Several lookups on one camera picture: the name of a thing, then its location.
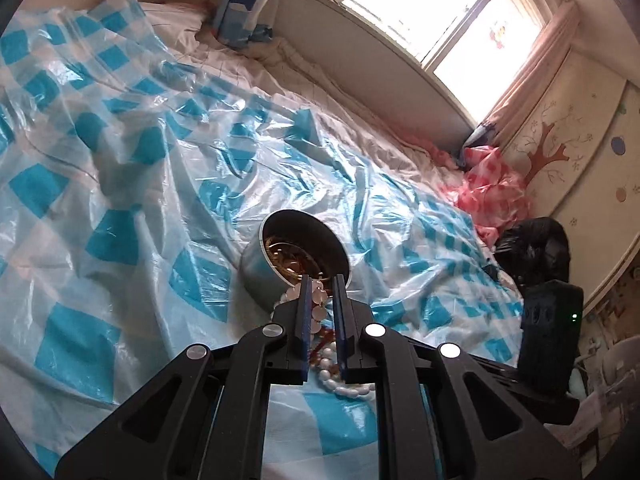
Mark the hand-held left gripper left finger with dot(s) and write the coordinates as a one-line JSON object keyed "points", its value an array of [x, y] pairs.
{"points": [[302, 330]]}

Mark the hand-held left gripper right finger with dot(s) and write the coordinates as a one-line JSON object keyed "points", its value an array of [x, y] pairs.
{"points": [[340, 330]]}

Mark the round metal tin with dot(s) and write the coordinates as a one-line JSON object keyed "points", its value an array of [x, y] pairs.
{"points": [[280, 270]]}

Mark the black plastic bag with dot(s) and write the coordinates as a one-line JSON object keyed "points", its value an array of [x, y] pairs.
{"points": [[535, 250]]}

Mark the pink checkered plastic sheet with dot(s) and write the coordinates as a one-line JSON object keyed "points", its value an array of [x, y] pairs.
{"points": [[492, 187]]}

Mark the wardrobe with tree decoration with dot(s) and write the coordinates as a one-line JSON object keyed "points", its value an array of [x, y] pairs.
{"points": [[580, 160]]}

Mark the blue checkered plastic sheet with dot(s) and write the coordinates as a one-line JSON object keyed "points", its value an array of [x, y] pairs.
{"points": [[165, 200]]}

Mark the beige curtain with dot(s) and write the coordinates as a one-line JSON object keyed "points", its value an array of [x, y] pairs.
{"points": [[535, 75]]}

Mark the window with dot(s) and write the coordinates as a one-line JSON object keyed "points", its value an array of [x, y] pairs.
{"points": [[450, 25]]}

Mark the blue white pillow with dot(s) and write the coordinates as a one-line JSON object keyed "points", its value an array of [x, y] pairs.
{"points": [[247, 5]]}

